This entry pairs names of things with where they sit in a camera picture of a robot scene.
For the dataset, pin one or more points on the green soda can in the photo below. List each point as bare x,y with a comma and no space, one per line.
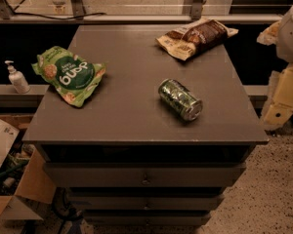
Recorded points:
180,99

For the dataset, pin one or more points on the white pump dispenser bottle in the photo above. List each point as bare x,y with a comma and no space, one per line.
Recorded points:
17,79

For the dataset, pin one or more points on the drawer with knob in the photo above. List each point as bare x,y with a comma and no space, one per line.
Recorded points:
174,218
178,203
144,175

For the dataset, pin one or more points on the dark grey drawer cabinet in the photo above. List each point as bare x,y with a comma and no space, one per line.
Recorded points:
126,122

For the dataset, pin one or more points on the brown chip bag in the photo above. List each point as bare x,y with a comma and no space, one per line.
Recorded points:
195,38

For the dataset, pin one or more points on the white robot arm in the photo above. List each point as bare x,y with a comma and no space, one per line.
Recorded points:
278,108

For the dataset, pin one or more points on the bottom drawer with knob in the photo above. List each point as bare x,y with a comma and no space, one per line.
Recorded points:
174,218

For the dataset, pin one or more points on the green rice chip bag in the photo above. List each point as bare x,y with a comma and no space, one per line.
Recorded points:
73,77

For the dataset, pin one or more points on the top drawer with knob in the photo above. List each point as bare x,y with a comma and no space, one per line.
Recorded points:
144,175

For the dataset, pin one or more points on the open cardboard box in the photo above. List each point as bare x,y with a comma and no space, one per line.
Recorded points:
26,192

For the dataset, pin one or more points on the middle drawer with knob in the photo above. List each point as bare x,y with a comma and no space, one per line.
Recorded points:
178,203

